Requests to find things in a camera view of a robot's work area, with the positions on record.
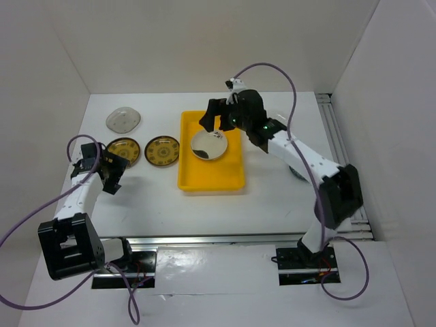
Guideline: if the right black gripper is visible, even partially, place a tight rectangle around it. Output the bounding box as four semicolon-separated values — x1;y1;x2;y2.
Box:
200;97;252;131

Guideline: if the yellow brown patterned plate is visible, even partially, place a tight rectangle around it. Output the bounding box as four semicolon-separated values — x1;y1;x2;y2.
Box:
107;137;140;168
144;136;180;168

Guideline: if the cream plate black flower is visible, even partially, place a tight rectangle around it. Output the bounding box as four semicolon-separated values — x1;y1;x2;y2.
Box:
190;130;228;161

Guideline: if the teal green plate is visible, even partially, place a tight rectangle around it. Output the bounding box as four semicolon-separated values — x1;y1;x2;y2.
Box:
289;166;307;182

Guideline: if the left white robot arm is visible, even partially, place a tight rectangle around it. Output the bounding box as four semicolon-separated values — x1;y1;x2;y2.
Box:
38;143;135;280

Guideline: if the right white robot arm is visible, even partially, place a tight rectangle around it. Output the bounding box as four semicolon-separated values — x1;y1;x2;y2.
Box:
199;89;363;267

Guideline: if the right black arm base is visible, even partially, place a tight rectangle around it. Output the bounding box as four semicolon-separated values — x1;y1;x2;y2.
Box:
270;247;341;286

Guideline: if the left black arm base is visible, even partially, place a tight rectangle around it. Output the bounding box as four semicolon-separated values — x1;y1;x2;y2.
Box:
91;250;157;290

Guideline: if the yellow plastic bin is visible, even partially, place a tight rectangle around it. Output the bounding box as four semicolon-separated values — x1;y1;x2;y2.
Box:
178;111;245;192

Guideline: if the clear glass plate left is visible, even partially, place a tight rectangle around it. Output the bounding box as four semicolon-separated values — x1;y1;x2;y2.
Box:
106;107;141;134

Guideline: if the clear glass plate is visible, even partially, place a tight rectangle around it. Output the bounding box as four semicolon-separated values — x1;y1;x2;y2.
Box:
269;111;289;125
106;107;141;134

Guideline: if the clear glass plate right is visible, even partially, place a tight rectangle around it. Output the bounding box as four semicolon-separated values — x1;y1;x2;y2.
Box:
269;111;289;125

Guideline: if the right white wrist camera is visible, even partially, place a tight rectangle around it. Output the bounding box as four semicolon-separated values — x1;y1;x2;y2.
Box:
225;78;247;104

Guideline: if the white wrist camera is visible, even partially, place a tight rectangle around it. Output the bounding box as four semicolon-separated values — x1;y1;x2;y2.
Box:
225;78;247;104
72;158;83;170

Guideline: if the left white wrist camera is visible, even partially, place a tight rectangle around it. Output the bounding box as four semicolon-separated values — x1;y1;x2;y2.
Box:
72;158;83;170

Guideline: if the front aluminium rail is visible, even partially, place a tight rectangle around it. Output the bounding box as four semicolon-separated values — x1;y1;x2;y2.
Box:
98;231;307;249

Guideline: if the aluminium rail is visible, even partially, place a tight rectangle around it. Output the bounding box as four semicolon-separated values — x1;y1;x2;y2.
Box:
315;93;374;240
98;231;307;249

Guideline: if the right side aluminium rail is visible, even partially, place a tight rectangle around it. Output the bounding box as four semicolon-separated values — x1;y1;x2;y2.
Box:
315;93;374;240

